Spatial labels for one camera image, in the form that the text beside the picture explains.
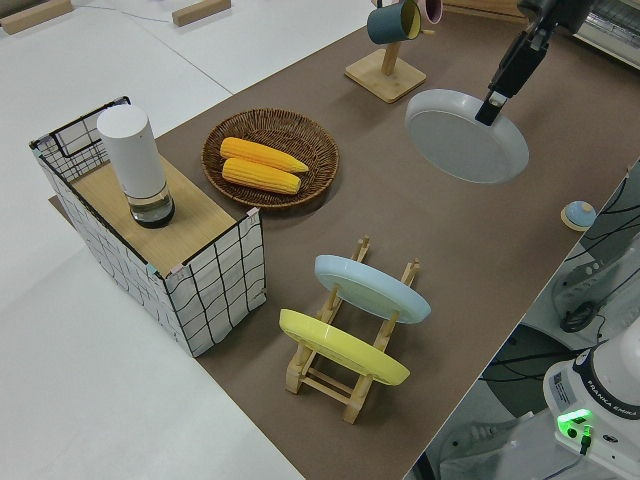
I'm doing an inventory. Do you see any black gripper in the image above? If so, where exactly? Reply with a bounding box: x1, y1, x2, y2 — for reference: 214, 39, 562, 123
474, 0, 597, 127

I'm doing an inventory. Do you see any gray plate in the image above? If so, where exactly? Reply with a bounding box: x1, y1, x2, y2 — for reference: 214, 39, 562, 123
403, 88, 531, 186

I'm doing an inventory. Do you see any wooden mug rack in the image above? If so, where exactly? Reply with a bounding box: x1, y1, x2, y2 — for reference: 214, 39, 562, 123
343, 0, 437, 105

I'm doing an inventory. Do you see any light blue plate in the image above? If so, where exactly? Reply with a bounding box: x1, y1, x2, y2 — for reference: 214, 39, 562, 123
313, 254, 433, 326

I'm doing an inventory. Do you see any yellow plate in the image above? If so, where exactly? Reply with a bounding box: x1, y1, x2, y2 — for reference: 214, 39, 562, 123
277, 307, 412, 388

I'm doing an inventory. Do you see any wooden plate rack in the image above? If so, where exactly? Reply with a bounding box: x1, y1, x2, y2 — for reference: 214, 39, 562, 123
284, 234, 422, 426

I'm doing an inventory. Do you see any white toaster oven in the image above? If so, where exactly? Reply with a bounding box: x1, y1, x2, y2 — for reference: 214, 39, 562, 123
569, 0, 640, 67

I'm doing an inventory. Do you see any pink mug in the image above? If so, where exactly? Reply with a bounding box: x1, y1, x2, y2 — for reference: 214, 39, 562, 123
416, 0, 444, 26

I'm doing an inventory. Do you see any dark blue mug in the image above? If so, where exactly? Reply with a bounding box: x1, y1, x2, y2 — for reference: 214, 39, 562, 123
365, 0, 424, 46

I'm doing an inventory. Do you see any blue call bell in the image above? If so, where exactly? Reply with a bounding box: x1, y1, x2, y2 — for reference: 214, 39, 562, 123
559, 199, 597, 233

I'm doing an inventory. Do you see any brown table mat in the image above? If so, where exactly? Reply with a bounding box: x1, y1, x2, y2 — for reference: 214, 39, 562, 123
47, 0, 640, 480

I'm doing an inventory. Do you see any gray white equipment housing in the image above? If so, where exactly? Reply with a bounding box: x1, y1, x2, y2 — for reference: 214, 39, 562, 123
552, 247, 624, 324

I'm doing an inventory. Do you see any brown wicker basket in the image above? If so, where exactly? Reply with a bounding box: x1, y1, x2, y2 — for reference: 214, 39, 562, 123
201, 107, 342, 211

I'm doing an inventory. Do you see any yellow corn cob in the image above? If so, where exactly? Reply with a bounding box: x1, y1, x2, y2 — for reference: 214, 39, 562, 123
220, 157, 303, 197
219, 136, 310, 175

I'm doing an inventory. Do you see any wooden block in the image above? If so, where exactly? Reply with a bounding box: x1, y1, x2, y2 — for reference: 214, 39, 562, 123
0, 0, 74, 37
170, 0, 233, 28

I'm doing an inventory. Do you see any white cylinder bottle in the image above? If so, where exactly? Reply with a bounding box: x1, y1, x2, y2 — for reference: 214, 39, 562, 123
95, 103, 178, 231

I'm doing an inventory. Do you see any coiled black cable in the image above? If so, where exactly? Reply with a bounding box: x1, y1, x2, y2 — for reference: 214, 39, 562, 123
559, 298, 609, 334

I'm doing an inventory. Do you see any long black cable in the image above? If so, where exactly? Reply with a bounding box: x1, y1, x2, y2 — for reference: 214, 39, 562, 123
477, 343, 607, 384

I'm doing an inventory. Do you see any wire basket with wooden shelf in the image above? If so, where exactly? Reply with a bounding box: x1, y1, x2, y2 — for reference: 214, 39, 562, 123
28, 95, 268, 360

